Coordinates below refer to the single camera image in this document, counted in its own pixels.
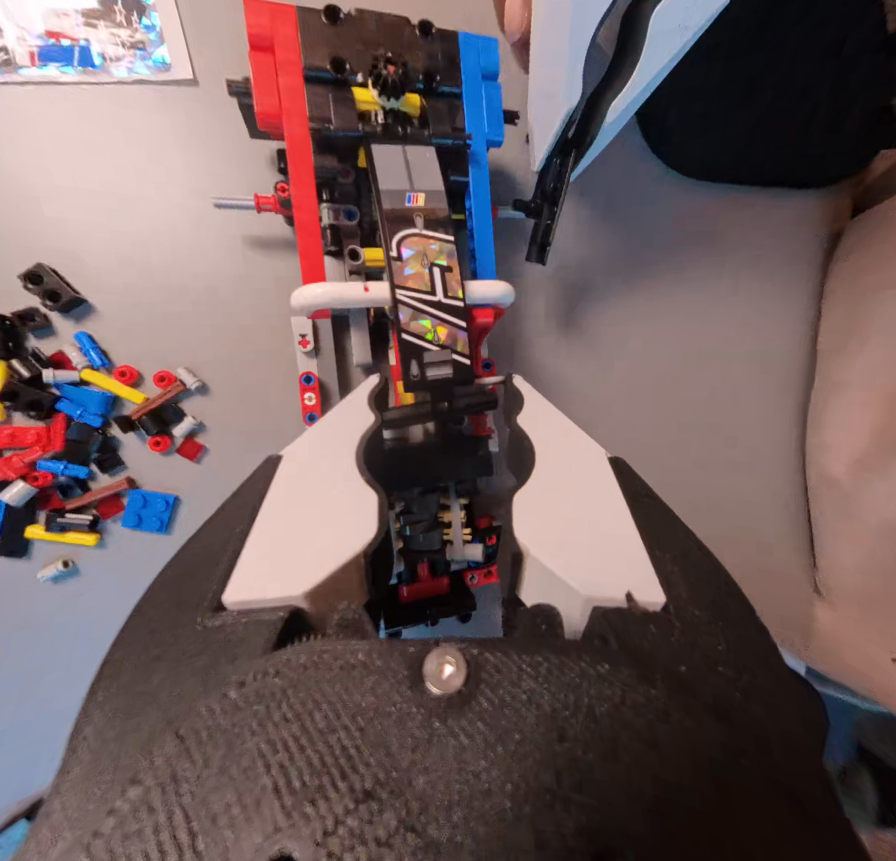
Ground person's right hand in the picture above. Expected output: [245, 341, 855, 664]
[490, 0, 536, 74]

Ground holographic sticker sheet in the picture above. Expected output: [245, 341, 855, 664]
[0, 0, 197, 85]

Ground pile of colourful lego pieces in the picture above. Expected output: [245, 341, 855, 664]
[0, 262, 207, 582]

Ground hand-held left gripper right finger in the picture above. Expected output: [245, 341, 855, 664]
[505, 373, 667, 639]

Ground long black lego piece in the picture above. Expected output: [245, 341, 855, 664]
[525, 143, 582, 266]

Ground black wrist rest pad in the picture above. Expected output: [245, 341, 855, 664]
[636, 0, 896, 190]

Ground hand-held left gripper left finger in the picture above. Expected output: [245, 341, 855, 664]
[221, 374, 386, 613]

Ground lego car chassis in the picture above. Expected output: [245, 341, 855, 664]
[213, 0, 522, 641]

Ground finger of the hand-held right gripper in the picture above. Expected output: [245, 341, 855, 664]
[559, 0, 748, 177]
[527, 0, 625, 172]

